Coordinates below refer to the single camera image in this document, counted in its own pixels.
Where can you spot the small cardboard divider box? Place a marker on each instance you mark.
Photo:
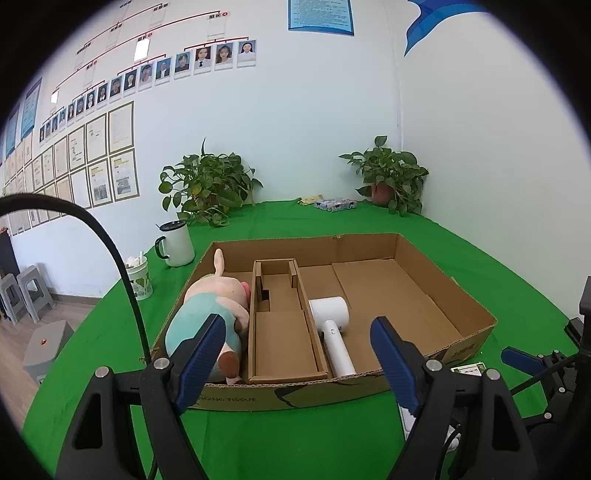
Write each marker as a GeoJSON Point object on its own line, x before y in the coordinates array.
{"type": "Point", "coordinates": [281, 341]}

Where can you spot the tissue packet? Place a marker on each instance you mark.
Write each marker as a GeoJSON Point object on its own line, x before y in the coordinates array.
{"type": "Point", "coordinates": [334, 205]}

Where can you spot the row of portrait photos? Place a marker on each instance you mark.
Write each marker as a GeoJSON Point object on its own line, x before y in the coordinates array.
{"type": "Point", "coordinates": [184, 64]}

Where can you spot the wall of framed certificates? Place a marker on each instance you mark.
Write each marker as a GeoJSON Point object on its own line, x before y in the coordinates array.
{"type": "Point", "coordinates": [99, 157]}

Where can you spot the green and white flat box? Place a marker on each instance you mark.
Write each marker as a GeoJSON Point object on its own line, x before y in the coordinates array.
{"type": "Point", "coordinates": [468, 369]}

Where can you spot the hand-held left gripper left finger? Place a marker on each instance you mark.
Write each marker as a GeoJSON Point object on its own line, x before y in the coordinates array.
{"type": "Point", "coordinates": [203, 360]}

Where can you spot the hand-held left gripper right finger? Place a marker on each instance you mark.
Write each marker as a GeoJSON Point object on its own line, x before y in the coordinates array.
{"type": "Point", "coordinates": [395, 364]}

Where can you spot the green patterned paper cup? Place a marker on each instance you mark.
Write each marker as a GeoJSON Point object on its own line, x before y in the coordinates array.
{"type": "Point", "coordinates": [141, 281]}

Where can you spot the white hair dryer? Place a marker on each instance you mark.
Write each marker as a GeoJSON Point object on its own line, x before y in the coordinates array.
{"type": "Point", "coordinates": [339, 355]}

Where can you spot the grey stool with orange dot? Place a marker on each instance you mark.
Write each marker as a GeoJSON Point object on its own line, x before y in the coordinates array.
{"type": "Point", "coordinates": [46, 344]}

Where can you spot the white folding phone stand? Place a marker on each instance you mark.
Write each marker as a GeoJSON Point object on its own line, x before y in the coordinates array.
{"type": "Point", "coordinates": [407, 422]}

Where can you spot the large cardboard box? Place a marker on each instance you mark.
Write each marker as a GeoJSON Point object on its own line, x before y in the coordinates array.
{"type": "Point", "coordinates": [392, 286]}

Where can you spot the blue wall decal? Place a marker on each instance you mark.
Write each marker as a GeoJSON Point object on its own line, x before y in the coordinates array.
{"type": "Point", "coordinates": [429, 23]}

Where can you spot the black cabinet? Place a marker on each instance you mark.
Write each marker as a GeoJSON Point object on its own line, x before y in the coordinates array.
{"type": "Point", "coordinates": [7, 254]}

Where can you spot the pink pig plush toy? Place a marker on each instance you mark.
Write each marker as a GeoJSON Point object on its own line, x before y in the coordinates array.
{"type": "Point", "coordinates": [203, 295]}

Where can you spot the grey plastic stool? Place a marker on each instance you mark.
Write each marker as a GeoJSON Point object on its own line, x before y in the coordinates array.
{"type": "Point", "coordinates": [9, 295]}
{"type": "Point", "coordinates": [37, 290]}

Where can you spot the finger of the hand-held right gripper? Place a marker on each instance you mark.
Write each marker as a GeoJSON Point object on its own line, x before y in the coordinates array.
{"type": "Point", "coordinates": [521, 360]}

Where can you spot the bushy potted plant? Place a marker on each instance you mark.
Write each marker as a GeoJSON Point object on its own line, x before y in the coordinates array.
{"type": "Point", "coordinates": [207, 180]}

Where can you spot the potted plant in brown pot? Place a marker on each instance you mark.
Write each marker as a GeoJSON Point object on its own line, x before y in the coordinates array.
{"type": "Point", "coordinates": [392, 170]}

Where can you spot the blue wall poster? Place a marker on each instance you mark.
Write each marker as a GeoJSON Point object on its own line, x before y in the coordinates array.
{"type": "Point", "coordinates": [31, 108]}
{"type": "Point", "coordinates": [13, 129]}
{"type": "Point", "coordinates": [321, 16]}

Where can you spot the yellow cloth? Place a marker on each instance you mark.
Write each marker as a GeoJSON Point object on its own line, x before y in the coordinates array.
{"type": "Point", "coordinates": [308, 201]}

